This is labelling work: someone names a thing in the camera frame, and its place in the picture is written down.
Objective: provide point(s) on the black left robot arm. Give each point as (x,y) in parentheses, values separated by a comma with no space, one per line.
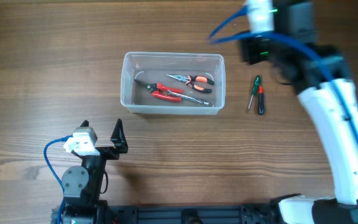
(82,185)

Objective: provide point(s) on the small silver wrench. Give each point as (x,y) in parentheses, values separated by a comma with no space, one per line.
(196,100)

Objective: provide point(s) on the red handled cutters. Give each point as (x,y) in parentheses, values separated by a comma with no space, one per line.
(158,90)

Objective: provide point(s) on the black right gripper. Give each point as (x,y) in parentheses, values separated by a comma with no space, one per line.
(253,50)

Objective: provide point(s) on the red black screwdriver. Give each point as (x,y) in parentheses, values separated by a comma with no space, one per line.
(261,102)

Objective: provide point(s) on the clear plastic container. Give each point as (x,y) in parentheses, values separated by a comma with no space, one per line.
(201,76)

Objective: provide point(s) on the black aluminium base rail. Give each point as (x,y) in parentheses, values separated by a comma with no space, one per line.
(257,213)

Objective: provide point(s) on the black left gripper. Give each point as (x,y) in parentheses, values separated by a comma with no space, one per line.
(119,139)

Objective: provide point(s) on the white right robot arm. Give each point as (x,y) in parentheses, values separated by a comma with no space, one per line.
(283,33)

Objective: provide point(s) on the green handled screwdriver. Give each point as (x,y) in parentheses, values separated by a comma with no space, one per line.
(255,87)

